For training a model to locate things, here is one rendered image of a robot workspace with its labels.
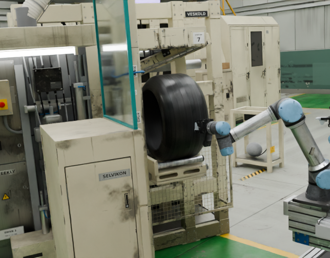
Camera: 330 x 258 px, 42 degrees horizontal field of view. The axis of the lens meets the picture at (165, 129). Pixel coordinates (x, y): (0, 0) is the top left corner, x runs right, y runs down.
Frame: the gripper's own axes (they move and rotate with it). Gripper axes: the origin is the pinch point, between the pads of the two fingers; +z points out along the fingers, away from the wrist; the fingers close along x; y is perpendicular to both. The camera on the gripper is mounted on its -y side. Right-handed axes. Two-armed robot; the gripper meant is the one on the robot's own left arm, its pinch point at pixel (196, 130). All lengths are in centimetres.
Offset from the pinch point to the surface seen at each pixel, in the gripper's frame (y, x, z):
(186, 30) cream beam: 68, -20, 40
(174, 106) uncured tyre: 16.2, 12.2, 1.2
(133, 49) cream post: 54, 29, 15
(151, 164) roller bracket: -18.8, 25.8, 16.9
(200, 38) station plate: 62, -30, 40
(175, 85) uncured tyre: 29.4, 7.1, 8.4
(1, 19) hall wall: 280, 56, 962
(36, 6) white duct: 87, 81, 39
